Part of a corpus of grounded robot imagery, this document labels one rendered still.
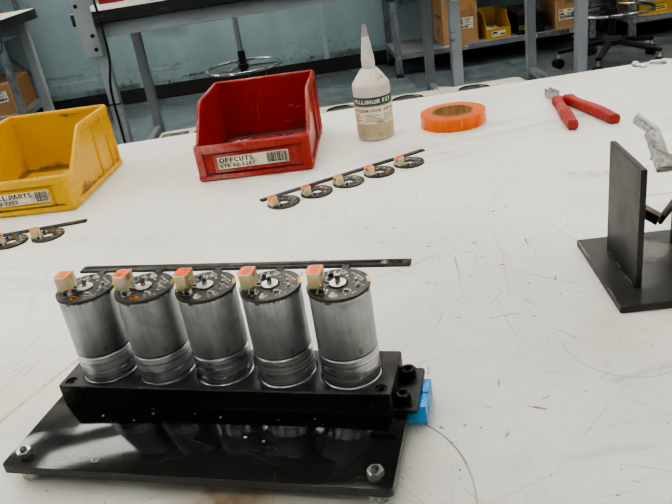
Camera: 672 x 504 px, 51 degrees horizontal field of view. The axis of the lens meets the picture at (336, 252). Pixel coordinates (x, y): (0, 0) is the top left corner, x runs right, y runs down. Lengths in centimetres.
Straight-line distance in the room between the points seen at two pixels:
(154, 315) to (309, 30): 446
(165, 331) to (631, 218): 23
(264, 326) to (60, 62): 473
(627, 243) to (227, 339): 20
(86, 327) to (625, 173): 26
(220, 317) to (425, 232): 20
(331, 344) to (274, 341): 2
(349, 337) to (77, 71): 473
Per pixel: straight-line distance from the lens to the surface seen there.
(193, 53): 479
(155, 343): 30
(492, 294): 38
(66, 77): 499
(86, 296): 31
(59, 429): 33
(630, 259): 38
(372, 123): 64
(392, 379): 29
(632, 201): 37
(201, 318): 28
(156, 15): 269
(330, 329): 27
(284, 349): 28
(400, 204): 50
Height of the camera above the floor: 94
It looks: 26 degrees down
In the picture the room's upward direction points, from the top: 9 degrees counter-clockwise
